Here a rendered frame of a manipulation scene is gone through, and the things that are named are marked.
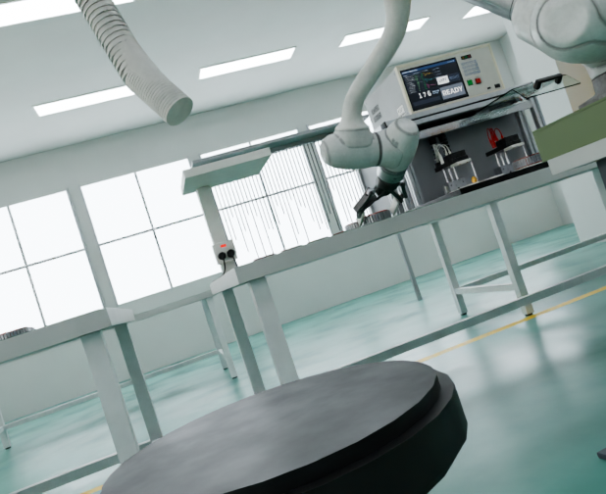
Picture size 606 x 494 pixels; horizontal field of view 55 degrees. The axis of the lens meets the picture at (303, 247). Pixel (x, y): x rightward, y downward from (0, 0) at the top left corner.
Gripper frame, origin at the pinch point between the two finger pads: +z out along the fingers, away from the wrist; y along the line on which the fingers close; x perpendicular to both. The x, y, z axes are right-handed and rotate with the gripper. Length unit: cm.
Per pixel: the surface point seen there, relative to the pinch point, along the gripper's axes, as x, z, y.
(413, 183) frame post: 11.5, 4.4, 24.0
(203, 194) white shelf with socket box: 68, 47, -39
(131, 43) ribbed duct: 147, 21, -46
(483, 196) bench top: -17.6, -19.0, 25.4
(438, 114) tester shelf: 31, -8, 45
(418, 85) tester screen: 45, -12, 42
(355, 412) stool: -86, -105, -77
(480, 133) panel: 29, 8, 71
